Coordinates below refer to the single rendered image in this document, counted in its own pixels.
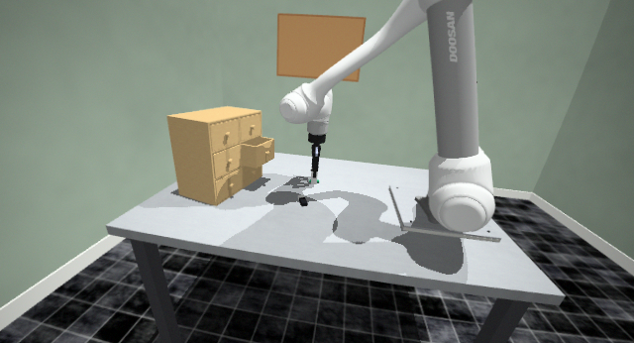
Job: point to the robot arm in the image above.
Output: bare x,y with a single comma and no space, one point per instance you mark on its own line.
460,193

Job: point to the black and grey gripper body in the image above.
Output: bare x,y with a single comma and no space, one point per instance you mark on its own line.
316,140

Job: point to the wooden drawer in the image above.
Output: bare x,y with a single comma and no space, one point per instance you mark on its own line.
225,186
226,161
250,174
257,151
246,129
220,136

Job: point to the tan chest of drawers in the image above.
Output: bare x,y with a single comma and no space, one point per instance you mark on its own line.
192,151

